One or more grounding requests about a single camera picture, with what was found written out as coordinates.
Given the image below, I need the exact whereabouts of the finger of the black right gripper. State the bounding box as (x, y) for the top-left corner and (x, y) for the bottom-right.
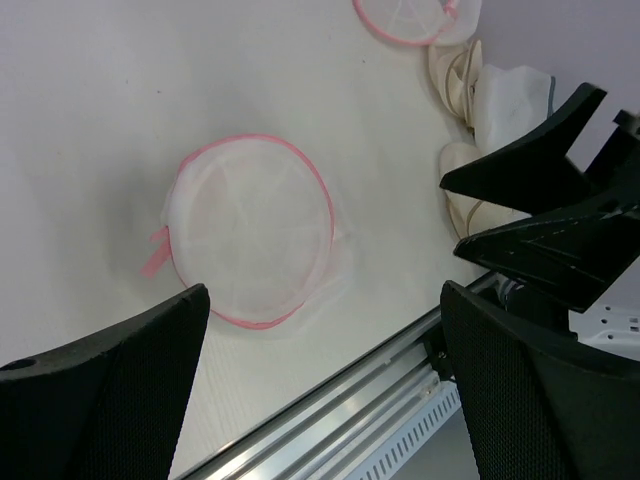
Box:
(454, 194), (639, 313)
(440, 83), (607, 215)

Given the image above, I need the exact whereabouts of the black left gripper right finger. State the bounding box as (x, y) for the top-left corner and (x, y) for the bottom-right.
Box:
(440, 281), (639, 479)

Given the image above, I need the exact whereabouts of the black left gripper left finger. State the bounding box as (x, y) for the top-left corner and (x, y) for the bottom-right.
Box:
(1, 284), (210, 479)

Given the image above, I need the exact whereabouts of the pink rimmed mesh laundry bag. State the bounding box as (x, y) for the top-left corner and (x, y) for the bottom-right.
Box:
(141, 134), (354, 331)

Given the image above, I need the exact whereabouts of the beige bra cup upper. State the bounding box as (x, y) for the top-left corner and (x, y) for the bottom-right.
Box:
(427, 39), (483, 130)

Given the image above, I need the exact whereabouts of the pink mesh laundry bag open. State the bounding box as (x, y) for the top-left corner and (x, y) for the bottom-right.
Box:
(434, 0), (483, 46)

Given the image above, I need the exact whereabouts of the pink mesh laundry bag flat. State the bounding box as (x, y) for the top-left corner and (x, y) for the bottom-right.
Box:
(353, 0), (458, 46)

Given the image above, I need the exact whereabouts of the white slotted cable duct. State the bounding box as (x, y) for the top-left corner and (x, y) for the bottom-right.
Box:
(346, 382), (460, 480)

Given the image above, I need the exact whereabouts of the aluminium front rail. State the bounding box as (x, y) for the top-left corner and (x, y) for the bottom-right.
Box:
(169, 274), (501, 480)

